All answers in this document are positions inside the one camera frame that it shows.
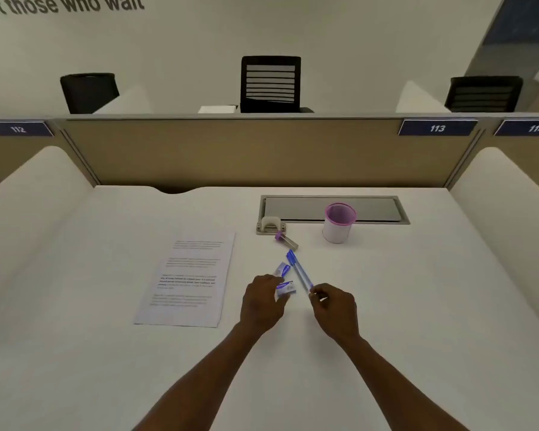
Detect white desk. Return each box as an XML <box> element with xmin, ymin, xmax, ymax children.
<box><xmin>0</xmin><ymin>186</ymin><xmax>539</xmax><ymax>431</ymax></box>

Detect blue pen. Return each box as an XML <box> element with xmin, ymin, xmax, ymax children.
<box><xmin>286</xmin><ymin>249</ymin><xmax>315</xmax><ymax>295</ymax></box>

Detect white cup with purple rim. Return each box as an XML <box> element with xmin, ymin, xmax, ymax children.
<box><xmin>322</xmin><ymin>202</ymin><xmax>358</xmax><ymax>244</ymax></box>

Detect grey desk cable tray lid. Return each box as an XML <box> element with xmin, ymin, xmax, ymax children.
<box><xmin>259</xmin><ymin>195</ymin><xmax>411</xmax><ymax>226</ymax></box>

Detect person's left hand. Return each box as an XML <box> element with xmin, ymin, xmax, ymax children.
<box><xmin>240</xmin><ymin>273</ymin><xmax>293</xmax><ymax>338</ymax></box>

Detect black striped mesh office chair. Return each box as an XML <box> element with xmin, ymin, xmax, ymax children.
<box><xmin>240</xmin><ymin>56</ymin><xmax>315</xmax><ymax>114</ymax></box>

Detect person's right forearm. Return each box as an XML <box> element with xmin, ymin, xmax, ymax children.
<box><xmin>325</xmin><ymin>334</ymin><xmax>470</xmax><ymax>431</ymax></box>

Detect beige hole punch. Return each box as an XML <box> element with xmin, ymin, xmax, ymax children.
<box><xmin>256</xmin><ymin>215</ymin><xmax>285</xmax><ymax>236</ymax></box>

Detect person's right hand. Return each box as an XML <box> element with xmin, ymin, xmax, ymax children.
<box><xmin>309</xmin><ymin>283</ymin><xmax>359</xmax><ymax>346</ymax></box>

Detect person's left forearm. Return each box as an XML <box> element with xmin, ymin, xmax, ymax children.
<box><xmin>132</xmin><ymin>325</ymin><xmax>275</xmax><ymax>431</ymax></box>

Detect printed white paper sheets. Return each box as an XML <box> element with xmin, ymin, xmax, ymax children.
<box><xmin>134</xmin><ymin>232</ymin><xmax>237</xmax><ymax>329</ymax></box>

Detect purple capped glue stick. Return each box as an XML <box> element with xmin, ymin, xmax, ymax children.
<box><xmin>274</xmin><ymin>232</ymin><xmax>299</xmax><ymax>251</ymax></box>

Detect wide beige partition panel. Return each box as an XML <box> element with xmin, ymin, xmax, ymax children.
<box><xmin>53</xmin><ymin>113</ymin><xmax>486</xmax><ymax>190</ymax></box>

